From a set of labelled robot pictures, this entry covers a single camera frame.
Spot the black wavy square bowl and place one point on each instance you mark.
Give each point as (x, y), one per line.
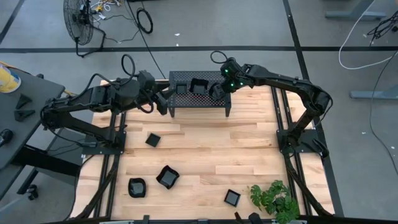
(168, 177)
(199, 87)

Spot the white power strip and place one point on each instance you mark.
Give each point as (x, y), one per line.
(101, 15)

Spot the black floor fan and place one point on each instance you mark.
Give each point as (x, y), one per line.
(77, 25)

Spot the black metal table frame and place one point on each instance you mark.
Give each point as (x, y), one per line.
(102, 151)

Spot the small black square plate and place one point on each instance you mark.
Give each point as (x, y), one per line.
(181, 89)
(232, 198)

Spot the small black square cup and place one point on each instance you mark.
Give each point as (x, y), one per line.
(153, 140)

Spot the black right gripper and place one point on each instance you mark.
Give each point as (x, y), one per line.
(236, 84)

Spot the grey desk foot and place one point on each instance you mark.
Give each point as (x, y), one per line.
(354, 14)
(373, 94)

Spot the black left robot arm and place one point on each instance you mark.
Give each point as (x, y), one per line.
(126, 91)

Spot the black desk caster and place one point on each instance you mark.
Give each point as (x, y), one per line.
(32, 192)

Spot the black perforated metal rack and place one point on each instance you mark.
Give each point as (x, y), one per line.
(192, 101)

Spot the grey side desk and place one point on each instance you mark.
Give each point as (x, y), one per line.
(40, 93)

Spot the black triangular part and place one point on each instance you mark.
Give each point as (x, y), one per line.
(23, 101)
(22, 114)

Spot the green artificial plant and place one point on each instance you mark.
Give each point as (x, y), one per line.
(276, 199)

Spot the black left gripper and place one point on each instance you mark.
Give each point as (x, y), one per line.
(161, 104)

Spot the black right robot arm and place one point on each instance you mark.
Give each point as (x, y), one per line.
(315, 98)

